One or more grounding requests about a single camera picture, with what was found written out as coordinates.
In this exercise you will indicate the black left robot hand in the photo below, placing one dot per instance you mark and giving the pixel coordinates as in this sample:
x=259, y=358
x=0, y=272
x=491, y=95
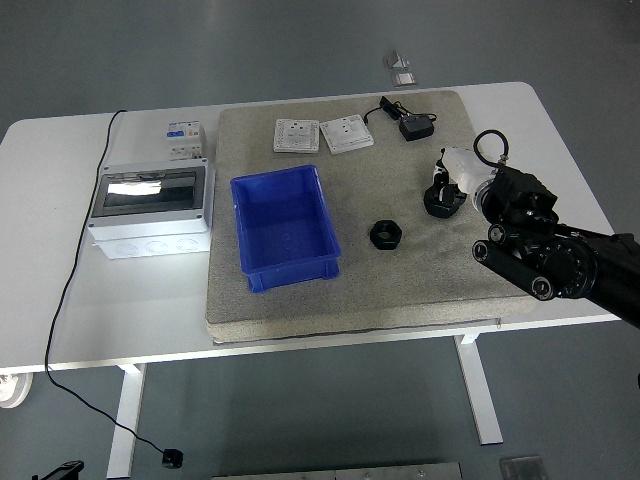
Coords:
x=67, y=470

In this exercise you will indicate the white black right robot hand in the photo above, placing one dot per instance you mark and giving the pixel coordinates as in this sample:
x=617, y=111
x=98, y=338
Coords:
x=465, y=167

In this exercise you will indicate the large black hex nut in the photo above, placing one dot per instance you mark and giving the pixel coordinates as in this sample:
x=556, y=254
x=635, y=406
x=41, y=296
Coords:
x=440, y=211

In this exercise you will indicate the small black hex nut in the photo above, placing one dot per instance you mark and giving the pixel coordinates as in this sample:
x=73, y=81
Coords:
x=376, y=241

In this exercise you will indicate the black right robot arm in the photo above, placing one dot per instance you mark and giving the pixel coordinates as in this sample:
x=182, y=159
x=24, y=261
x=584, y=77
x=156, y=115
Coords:
x=520, y=200

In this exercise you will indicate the blue plastic box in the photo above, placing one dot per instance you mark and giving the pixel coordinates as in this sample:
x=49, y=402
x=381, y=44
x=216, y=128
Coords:
x=280, y=220

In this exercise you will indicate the grey distribution box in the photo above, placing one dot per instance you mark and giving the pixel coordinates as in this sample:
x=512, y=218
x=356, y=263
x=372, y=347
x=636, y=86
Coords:
x=150, y=235

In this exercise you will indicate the black power adapter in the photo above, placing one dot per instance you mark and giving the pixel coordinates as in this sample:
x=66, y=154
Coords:
x=416, y=128

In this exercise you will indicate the white table leg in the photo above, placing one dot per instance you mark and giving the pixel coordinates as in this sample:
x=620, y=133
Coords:
x=125, y=425
x=480, y=395

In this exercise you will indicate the person's white shoe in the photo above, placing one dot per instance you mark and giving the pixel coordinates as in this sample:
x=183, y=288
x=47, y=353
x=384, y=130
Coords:
x=12, y=390

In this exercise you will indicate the metal floor socket plate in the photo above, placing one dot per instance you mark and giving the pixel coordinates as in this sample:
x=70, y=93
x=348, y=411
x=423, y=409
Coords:
x=404, y=79

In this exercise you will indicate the grey-brown foam mat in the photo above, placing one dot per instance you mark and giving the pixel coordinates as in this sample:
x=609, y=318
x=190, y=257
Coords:
x=400, y=290

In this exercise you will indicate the white socket panel grid back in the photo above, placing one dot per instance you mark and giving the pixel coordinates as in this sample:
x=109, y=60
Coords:
x=296, y=136

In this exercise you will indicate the grey metal plate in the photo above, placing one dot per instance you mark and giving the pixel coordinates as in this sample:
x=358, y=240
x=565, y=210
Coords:
x=340, y=472

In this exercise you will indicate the white circuit breaker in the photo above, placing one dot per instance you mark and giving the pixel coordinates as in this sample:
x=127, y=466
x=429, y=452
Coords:
x=182, y=142

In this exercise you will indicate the dark grey floor plate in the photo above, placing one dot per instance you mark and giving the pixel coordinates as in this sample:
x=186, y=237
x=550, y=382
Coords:
x=522, y=468

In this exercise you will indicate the white wall socket panel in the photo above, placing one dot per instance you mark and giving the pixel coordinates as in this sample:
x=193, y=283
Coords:
x=346, y=134

